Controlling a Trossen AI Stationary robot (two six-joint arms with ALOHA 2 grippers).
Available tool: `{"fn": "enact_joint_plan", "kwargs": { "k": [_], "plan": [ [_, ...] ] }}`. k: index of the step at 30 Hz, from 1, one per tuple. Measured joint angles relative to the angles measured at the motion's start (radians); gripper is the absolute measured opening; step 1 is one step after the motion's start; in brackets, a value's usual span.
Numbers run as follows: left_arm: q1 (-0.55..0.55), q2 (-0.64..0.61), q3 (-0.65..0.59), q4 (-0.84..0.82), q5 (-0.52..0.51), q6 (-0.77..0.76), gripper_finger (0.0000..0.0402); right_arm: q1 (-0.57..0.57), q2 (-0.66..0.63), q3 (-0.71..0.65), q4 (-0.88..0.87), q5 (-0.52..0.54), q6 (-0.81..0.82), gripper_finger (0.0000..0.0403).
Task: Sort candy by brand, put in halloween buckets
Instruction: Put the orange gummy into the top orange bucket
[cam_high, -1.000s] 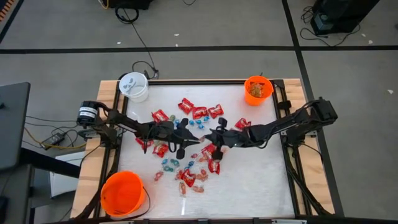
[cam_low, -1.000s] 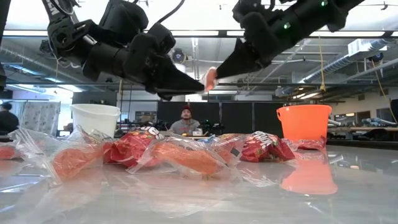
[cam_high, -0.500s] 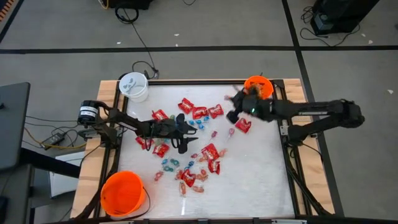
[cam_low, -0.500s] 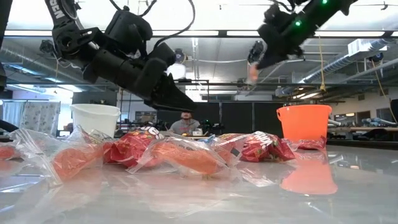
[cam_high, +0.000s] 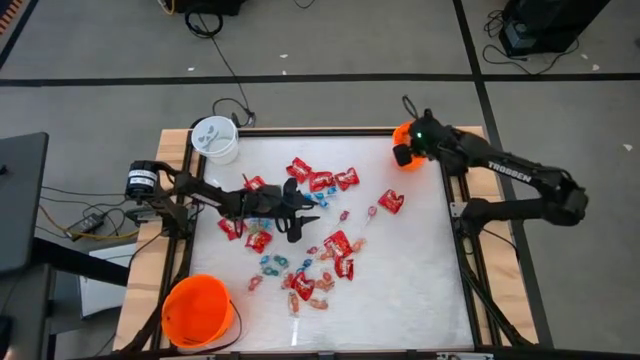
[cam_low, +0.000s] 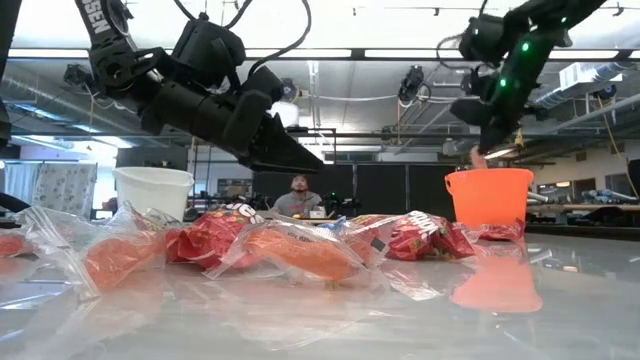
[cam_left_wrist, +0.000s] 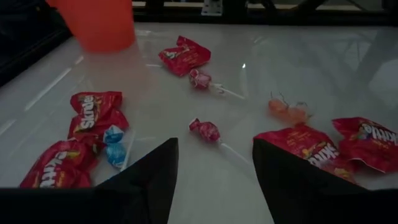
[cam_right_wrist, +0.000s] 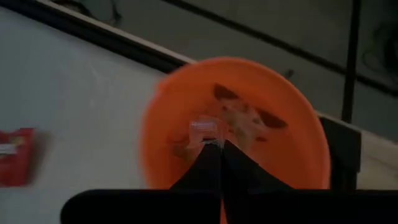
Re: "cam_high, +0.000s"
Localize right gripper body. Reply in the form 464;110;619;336
393;109;451;167

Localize orange jack-o-lantern bucket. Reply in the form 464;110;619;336
392;122;429;173

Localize black tangled floor cables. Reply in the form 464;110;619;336
482;8;581;76

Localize grey flat panel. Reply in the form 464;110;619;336
0;131;50;275

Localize white skull bucket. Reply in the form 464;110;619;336
191;115;240;165

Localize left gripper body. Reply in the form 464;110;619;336
232;178;305;245

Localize black floor equipment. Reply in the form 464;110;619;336
172;0;249;16

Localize plain orange bucket black handle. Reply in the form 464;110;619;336
160;273;244;354

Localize black floor cable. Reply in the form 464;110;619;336
183;8;258;129

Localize orange black striped strip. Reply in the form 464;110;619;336
0;0;25;36

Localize white box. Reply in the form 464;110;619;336
79;243;139;319

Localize black device with light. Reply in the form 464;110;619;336
0;314;21;360

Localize black equipment case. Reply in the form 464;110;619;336
499;0;612;57

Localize grey cabinet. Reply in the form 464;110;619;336
0;263;84;360

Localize light wooden side board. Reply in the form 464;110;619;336
452;125;540;346
113;128;194;351

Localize black stand beam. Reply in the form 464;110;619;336
30;237;131;287

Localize red lollipop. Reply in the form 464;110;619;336
327;209;351;237

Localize black power adapter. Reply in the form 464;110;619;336
66;212;107;242

